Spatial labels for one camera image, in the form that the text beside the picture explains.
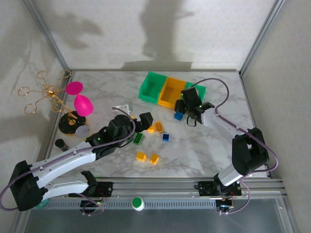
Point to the long yellow lego brick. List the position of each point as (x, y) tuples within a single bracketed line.
[(159, 126)]

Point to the green plastic bin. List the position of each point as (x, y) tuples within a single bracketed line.
[(201, 88), (150, 88)]

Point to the aluminium mounting rail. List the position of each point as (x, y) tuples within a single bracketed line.
[(158, 187)]

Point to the pink plastic wine glass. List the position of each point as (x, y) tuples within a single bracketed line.
[(82, 105)]

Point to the green push button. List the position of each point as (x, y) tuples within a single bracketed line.
[(137, 202)]

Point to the aluminium frame post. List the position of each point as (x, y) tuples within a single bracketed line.
[(46, 34), (262, 31)]

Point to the black controller board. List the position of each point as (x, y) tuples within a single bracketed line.
[(222, 206), (88, 205)]

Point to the blue lego brick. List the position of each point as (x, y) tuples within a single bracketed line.
[(166, 137), (178, 116)]

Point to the yellow plastic bin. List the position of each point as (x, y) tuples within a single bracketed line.
[(171, 93)]

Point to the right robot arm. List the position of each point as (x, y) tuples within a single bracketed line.
[(245, 150)]

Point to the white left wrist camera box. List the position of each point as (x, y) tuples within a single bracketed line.
[(124, 108)]

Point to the teal connector block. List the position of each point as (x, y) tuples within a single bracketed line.
[(45, 202)]

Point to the grey round disc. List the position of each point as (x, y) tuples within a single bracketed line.
[(82, 131)]

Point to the long green lego brick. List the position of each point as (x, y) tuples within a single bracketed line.
[(138, 138)]

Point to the small black bottle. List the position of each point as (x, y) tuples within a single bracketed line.
[(61, 144)]

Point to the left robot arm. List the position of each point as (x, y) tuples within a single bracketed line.
[(68, 157)]

